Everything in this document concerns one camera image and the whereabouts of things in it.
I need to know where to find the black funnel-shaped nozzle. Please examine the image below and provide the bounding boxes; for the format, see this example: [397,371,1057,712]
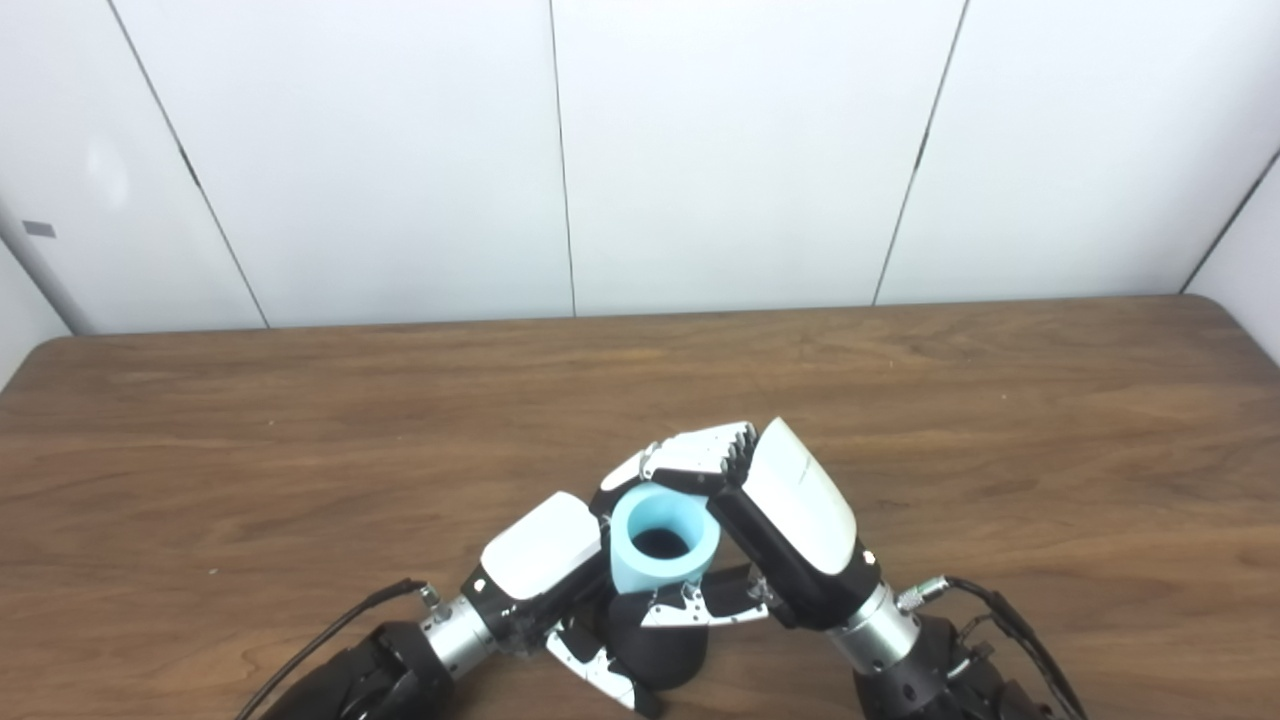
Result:
[604,590,710,692]

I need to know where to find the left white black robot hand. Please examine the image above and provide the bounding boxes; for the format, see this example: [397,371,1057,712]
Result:
[461,490,662,720]

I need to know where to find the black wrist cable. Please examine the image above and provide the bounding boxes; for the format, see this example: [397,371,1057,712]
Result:
[896,574,1090,720]
[234,577,442,720]

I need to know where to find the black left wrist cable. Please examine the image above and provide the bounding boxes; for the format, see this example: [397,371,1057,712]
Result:
[234,577,442,720]

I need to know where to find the light-blue cylindrical hose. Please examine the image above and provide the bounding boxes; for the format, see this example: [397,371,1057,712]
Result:
[608,484,721,595]

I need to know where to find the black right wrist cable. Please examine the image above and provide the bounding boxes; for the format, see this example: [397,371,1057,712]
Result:
[896,574,1090,720]

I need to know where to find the thin braided black cable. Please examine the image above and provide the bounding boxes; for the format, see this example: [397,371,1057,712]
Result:
[953,614,1046,706]

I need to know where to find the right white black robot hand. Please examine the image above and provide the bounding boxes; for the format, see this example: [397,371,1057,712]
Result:
[589,416,884,632]

